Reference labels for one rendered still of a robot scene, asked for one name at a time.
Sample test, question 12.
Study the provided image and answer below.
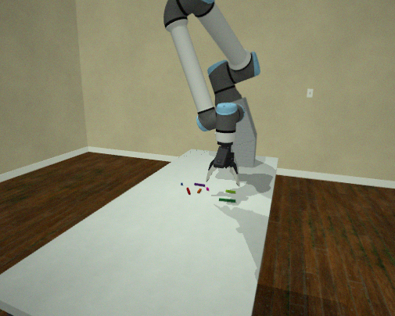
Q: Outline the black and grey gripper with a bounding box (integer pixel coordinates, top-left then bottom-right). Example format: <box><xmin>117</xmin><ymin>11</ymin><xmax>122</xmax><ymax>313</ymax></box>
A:
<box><xmin>206</xmin><ymin>142</ymin><xmax>240</xmax><ymax>186</ymax></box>

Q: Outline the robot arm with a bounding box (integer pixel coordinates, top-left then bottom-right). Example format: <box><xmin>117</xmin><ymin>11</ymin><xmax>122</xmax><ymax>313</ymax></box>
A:
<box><xmin>163</xmin><ymin>0</ymin><xmax>260</xmax><ymax>143</ymax></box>

